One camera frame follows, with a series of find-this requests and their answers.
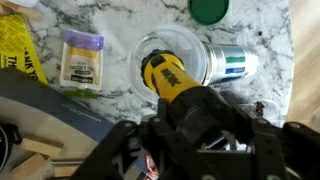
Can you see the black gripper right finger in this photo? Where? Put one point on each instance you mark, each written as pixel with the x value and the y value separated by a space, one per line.
pixel 286 150

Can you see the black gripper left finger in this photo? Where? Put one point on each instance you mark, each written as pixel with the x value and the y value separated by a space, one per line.
pixel 166 150

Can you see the metal cup striped label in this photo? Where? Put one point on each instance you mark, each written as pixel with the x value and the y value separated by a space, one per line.
pixel 230 63

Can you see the clear plastic jar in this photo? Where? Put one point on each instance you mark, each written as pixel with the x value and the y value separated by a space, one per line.
pixel 180 43

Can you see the clear cup of coffee beans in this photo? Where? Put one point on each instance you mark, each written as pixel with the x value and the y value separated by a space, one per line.
pixel 263 108

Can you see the red candy wrappers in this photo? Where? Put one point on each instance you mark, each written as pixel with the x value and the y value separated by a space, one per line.
pixel 151 168

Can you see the navy cardboard box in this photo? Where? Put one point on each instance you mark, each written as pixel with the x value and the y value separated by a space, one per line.
pixel 66 110

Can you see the purple white sauce packet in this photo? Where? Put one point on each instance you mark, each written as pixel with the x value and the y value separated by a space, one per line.
pixel 81 61

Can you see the wooden blocks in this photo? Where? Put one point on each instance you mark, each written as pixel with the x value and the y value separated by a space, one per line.
pixel 36 153

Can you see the green plastic lid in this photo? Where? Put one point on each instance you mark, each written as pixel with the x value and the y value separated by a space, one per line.
pixel 208 10

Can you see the wooden stick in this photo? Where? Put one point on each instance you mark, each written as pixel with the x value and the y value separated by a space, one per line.
pixel 23 10

